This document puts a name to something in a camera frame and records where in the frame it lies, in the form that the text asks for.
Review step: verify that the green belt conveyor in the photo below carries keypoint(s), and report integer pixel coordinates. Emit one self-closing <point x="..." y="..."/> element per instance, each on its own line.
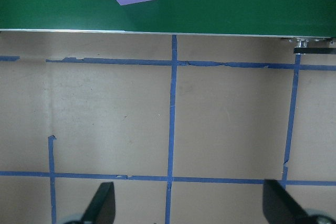
<point x="236" y="1"/>

